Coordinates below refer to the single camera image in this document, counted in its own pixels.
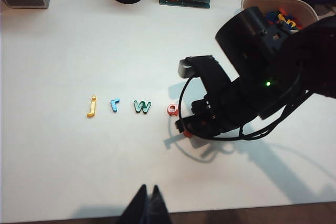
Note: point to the blue r letter magnet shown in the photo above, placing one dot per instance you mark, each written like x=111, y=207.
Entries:
x=114, y=104

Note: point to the beige pulp bowl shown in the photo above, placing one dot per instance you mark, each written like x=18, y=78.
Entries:
x=252, y=2

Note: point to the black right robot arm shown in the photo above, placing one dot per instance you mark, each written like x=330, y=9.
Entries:
x=244, y=32

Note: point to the yellow j letter magnet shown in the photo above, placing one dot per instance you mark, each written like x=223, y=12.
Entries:
x=92, y=108

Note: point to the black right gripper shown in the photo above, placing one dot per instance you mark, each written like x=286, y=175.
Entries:
x=223, y=113

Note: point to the black wrist depth camera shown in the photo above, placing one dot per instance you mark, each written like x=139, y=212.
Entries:
x=187, y=66

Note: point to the red a letter magnet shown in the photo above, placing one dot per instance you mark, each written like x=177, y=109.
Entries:
x=172, y=110

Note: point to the green w letter magnet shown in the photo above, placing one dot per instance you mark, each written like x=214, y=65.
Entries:
x=141, y=107

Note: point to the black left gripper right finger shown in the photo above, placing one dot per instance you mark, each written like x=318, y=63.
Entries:
x=158, y=208

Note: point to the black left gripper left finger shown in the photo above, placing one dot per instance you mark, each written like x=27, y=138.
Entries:
x=136, y=208

